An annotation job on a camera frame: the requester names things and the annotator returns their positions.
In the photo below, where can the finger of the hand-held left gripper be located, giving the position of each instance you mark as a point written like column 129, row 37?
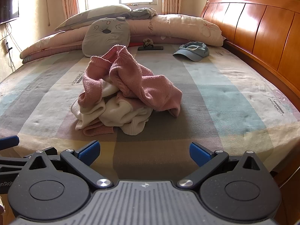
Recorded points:
column 9, row 142
column 14, row 163

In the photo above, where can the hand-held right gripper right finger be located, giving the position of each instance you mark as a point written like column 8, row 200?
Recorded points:
column 199, row 153

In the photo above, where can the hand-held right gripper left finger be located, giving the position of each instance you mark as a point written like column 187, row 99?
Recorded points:
column 90, row 151

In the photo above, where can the pink and white sweater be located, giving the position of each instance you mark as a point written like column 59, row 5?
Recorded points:
column 131, row 86

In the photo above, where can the blue baseball cap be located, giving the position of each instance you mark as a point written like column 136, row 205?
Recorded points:
column 189, row 52

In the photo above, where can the grey cat-face cushion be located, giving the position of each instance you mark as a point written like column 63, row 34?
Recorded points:
column 105, row 37

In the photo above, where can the flower hair clip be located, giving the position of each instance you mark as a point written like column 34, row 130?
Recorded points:
column 147, row 42

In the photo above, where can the folded floral quilt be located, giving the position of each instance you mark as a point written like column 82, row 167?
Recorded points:
column 178, row 28

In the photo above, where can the grey pillow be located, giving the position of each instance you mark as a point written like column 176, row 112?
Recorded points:
column 93, row 16

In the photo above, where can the wooden headboard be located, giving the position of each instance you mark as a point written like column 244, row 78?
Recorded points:
column 257, row 28

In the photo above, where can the grey-green folded cloth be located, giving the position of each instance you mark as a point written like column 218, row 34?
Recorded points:
column 144, row 13

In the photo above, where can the wall power strip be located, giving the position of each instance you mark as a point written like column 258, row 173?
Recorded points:
column 6, row 45

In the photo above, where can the wall television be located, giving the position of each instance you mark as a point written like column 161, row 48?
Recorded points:
column 8, row 8

